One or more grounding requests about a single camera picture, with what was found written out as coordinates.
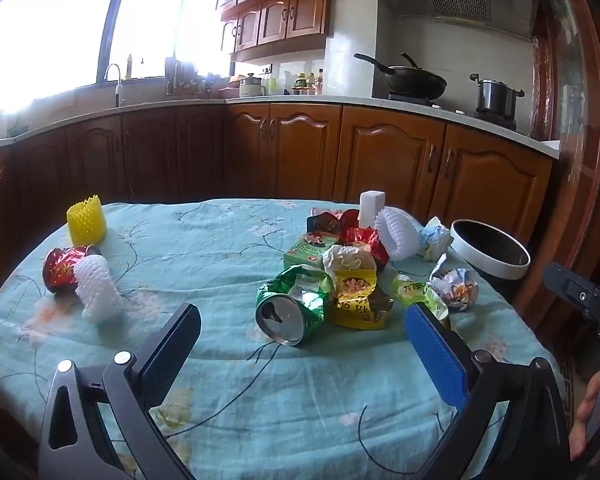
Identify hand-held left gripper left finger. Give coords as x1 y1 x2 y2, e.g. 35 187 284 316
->
37 302 203 480

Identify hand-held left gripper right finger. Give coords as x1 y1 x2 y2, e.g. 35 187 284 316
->
404 302 572 480

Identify white-rimmed trash bin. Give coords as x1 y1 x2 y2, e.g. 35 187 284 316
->
450 219 532 311

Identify crushed green can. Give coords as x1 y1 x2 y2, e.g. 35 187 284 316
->
255 265 333 347

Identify red snack wrapper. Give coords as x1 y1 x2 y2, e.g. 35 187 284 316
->
340 225 392 266

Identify person's right hand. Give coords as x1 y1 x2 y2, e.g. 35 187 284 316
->
569 374 600 461

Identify yellow-green snack wrapper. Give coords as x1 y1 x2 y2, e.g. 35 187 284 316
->
391 274 451 321

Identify crumpled colourful wrapper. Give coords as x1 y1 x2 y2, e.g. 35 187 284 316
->
428 255 481 313

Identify yellow snack wrapper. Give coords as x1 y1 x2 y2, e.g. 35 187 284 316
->
327 267 395 331

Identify light blue floral tablecloth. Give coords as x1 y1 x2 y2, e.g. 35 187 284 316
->
0 197 566 480

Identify white foam fruit net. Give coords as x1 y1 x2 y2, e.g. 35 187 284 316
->
73 255 124 323
375 207 423 261

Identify crumpled white blue wrapper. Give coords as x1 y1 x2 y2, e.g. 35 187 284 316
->
419 216 453 261

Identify crushed red can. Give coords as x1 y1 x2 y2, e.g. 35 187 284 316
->
42 245 102 293

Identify yellow foam fruit net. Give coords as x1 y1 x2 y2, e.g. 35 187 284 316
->
66 194 107 247

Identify white foam block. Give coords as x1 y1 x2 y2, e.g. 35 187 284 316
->
358 191 387 231

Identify green drink carton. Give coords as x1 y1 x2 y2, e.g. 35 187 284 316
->
283 237 341 273

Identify wooden glass door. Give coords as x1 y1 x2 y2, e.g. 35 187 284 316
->
527 0 600 321

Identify gas stove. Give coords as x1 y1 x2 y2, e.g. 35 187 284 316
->
372 91 518 131

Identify wooden base cabinets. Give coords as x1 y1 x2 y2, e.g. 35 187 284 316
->
0 102 556 306

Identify steel cooking pot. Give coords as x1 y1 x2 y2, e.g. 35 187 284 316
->
470 72 526 123

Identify utensil rack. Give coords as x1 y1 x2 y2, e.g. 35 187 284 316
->
166 57 203 97

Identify kitchen faucet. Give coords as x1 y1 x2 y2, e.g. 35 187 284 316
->
103 63 127 108

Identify black wok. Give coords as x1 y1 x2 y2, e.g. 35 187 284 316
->
354 52 448 101

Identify white electric cooker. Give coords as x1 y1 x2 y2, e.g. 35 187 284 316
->
238 73 267 98

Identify kitchen window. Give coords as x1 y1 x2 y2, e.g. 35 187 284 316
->
0 0 231 121

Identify wooden wall cabinets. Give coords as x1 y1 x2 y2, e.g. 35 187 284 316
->
212 0 381 63

